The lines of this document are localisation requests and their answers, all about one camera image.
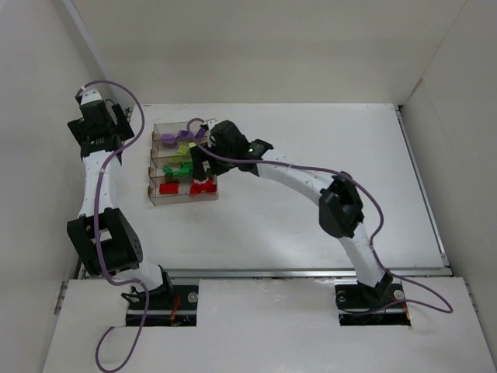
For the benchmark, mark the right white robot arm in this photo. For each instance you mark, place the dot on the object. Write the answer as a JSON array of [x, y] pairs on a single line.
[[340, 208]]

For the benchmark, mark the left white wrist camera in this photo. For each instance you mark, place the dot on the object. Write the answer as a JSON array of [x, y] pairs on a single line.
[[88, 95]]

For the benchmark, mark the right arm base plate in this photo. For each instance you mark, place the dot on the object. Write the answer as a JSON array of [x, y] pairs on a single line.
[[360, 305]]

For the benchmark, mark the clear compartment organizer tray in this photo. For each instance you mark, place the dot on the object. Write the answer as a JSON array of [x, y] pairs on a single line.
[[159, 157]]

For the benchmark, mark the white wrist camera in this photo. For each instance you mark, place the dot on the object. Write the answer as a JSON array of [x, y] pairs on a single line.
[[88, 95], [208, 125]]

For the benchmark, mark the red square lego brick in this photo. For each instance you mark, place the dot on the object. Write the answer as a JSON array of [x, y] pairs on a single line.
[[168, 188]]

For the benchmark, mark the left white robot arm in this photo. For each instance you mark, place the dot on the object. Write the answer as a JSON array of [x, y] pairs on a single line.
[[100, 132]]

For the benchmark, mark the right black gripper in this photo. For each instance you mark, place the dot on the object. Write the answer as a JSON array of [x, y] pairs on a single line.
[[203, 164]]

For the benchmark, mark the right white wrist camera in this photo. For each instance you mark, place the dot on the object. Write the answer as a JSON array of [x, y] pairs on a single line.
[[208, 125]]

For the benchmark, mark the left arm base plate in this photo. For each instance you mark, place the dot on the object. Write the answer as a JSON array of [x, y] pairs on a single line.
[[171, 305]]

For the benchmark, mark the purple red flower lego stack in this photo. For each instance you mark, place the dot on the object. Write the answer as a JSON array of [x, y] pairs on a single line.
[[203, 186]]

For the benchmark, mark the purple round flower lego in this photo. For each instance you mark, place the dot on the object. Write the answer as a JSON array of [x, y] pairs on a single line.
[[168, 140]]

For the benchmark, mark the small lime green brick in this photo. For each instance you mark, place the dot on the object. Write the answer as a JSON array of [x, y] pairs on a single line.
[[183, 150]]

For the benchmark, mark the small green wedge piece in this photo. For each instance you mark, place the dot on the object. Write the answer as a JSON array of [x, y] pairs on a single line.
[[167, 170]]

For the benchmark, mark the aluminium front rail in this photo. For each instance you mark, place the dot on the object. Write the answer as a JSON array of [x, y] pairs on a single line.
[[300, 273]]

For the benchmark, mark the lime green 2x4 brick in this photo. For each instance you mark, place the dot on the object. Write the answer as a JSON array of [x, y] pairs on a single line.
[[174, 159]]

